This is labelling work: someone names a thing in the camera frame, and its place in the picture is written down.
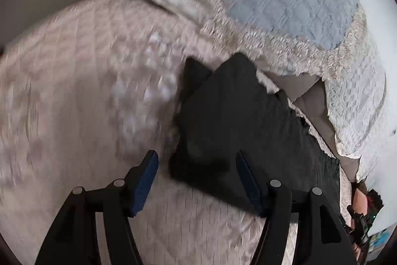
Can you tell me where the black garment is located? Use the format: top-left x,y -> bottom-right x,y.
168,54 -> 340,215

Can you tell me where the person's right hand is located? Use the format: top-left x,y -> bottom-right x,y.
344,180 -> 371,259

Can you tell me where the blue white striped rug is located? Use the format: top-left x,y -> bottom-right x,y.
365,225 -> 395,262

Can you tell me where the beige floral quilted bedspread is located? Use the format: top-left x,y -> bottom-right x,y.
0,0 -> 355,265

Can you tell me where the white lace blue headboard cover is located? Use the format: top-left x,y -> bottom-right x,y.
152,0 -> 388,180

